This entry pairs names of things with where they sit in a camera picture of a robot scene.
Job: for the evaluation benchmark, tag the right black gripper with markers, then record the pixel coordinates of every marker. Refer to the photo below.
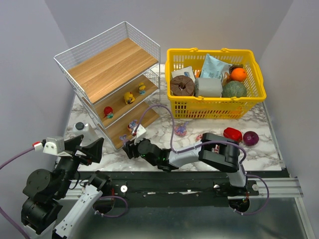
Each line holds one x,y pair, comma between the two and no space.
131,149

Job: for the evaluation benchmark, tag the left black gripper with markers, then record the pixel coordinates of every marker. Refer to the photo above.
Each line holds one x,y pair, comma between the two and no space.
81,153

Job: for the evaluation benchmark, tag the purple bunny toy pink base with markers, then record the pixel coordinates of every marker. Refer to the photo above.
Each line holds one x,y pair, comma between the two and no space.
123,138

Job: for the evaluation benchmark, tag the small purple bunny toy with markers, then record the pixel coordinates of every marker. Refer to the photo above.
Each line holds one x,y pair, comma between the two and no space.
132,125

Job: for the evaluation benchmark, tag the red strawberry toy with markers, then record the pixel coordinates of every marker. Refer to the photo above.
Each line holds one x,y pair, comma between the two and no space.
108,112

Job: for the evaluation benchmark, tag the yellow duck toy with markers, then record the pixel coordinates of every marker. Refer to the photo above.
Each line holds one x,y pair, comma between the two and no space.
129,98

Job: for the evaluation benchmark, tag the purple pink toy figure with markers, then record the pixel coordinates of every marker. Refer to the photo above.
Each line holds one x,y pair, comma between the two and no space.
181,130

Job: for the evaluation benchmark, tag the yellow blue minion toy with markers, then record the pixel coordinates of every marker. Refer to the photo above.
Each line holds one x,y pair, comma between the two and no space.
142,88

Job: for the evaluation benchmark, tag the pink strawberry cake toy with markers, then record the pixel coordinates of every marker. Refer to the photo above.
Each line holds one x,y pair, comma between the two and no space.
199,137

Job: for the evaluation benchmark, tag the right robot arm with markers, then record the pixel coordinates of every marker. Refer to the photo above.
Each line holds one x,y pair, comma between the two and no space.
227,160

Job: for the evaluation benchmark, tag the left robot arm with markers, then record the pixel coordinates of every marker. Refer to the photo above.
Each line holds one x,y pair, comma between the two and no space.
44,188

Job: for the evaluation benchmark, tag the white plastic bottle black cap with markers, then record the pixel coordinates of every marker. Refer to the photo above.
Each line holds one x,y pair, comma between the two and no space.
85,129

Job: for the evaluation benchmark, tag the yellow plastic shopping basket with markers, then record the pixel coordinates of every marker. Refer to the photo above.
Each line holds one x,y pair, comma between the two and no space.
190,107

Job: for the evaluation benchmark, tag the brown chocolate donut cake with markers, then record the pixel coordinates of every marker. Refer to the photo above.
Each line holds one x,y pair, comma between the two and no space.
182,86

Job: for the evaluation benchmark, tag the white tissue packet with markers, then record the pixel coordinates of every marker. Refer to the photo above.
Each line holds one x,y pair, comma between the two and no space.
187,71

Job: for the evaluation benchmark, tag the red bell pepper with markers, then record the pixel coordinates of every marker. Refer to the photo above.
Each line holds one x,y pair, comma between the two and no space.
232,133

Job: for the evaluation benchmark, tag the light blue snack bag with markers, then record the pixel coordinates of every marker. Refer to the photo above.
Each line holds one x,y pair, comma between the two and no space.
214,68

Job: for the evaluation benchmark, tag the green melon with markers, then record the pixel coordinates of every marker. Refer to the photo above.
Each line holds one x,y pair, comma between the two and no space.
234,89

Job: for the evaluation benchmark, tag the purple red onion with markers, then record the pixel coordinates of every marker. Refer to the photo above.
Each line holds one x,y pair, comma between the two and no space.
250,138

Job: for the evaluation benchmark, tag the orange fruit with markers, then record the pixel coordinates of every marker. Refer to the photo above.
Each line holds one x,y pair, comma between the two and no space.
238,74

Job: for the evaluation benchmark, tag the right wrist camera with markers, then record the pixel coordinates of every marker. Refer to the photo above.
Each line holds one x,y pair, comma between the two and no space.
138,133

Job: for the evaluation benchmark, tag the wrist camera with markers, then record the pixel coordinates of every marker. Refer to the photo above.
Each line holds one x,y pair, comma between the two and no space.
138,133
51,145

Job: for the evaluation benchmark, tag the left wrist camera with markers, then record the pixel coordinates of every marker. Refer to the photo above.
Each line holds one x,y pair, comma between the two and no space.
51,145

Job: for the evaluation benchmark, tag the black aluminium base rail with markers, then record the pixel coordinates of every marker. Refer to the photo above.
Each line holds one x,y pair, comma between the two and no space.
195,189

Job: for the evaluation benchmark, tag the white wire wooden shelf rack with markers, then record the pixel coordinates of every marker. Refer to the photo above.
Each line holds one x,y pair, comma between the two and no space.
103,68

